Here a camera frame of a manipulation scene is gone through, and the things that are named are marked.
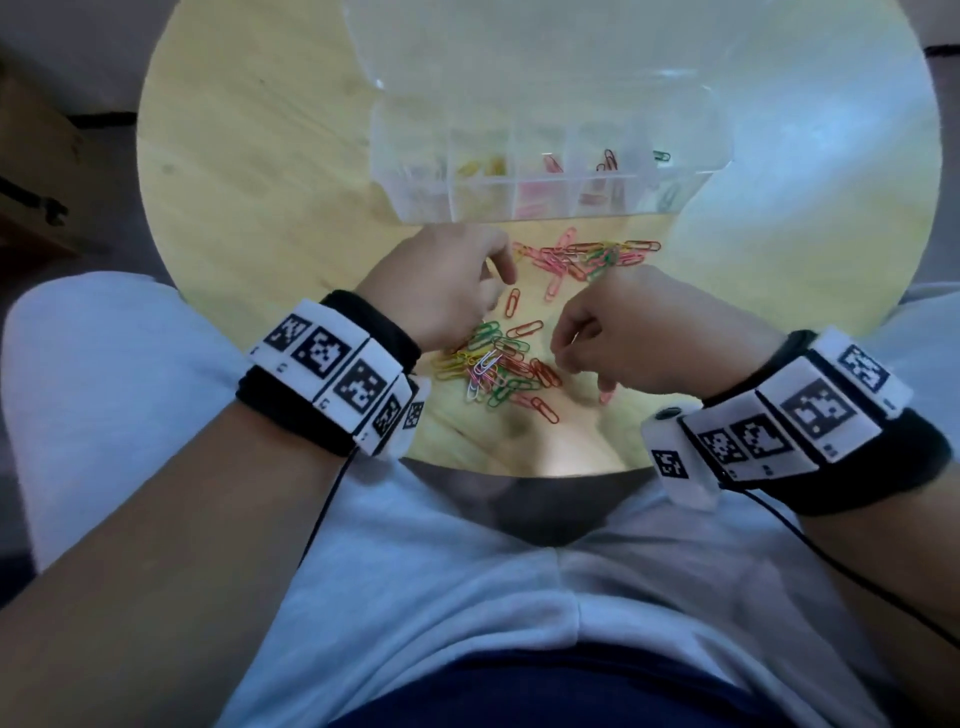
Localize person's left forearm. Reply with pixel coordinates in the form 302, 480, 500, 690
0, 401, 350, 728

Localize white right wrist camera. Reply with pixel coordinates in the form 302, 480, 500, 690
641, 404, 725, 511

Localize person's right hand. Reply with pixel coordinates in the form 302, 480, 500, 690
551, 263, 785, 399

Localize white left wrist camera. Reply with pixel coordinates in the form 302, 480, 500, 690
374, 374, 433, 460

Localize black left camera cable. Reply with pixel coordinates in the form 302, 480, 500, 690
298, 446, 361, 568

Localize clear plastic compartment box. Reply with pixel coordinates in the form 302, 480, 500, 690
341, 0, 759, 225

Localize person's left hand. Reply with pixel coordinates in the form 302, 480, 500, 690
353, 223, 519, 354

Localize pile of coloured paper clips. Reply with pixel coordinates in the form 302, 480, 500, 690
433, 227, 663, 427

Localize black right camera cable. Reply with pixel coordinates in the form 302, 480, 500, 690
738, 487, 960, 650

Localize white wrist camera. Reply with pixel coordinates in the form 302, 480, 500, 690
641, 404, 725, 511
374, 374, 433, 460

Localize black wristband white markers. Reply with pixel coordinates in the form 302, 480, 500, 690
236, 290, 433, 460
678, 326, 954, 517

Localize brown cardboard box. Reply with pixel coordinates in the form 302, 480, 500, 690
0, 71, 88, 256

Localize dark blue shirt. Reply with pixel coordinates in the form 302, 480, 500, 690
329, 644, 781, 728

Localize black camera cable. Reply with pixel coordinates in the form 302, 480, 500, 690
738, 487, 960, 650
298, 446, 361, 568

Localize black right wristband white markers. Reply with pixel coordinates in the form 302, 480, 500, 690
678, 326, 954, 517

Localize black left wristband white markers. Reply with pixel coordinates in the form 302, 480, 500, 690
236, 290, 433, 460

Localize person's right forearm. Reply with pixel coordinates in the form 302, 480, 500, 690
798, 461, 960, 728

